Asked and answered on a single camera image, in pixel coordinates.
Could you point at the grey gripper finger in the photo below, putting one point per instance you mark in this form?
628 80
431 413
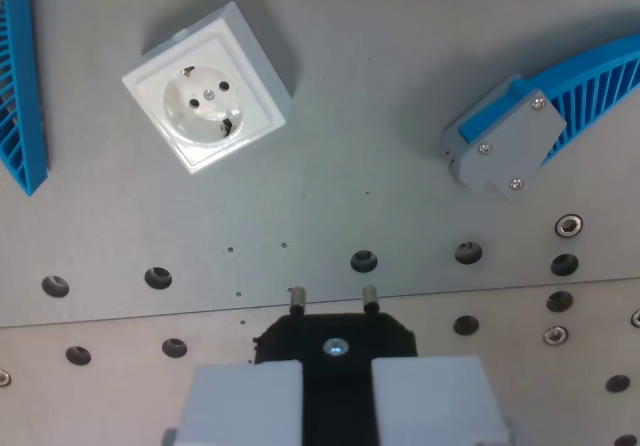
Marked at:
430 401
240 401

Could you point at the grey screwed clamp block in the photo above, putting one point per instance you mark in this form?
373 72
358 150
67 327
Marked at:
505 146

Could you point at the hex socket table bolt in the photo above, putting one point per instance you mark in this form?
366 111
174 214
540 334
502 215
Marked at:
555 335
569 226
3 378
636 318

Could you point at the white wall socket box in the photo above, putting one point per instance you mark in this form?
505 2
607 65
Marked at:
210 101

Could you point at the straight blue ribbed plastic rail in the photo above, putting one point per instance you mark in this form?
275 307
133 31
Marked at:
22 91

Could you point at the silver clamp screw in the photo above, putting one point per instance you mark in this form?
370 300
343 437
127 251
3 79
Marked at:
516 184
538 104
484 149

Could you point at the black two-pin power plug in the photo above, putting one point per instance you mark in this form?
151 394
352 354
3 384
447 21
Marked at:
337 391

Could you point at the curved blue ribbed plastic rail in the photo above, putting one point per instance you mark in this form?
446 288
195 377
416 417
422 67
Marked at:
595 78

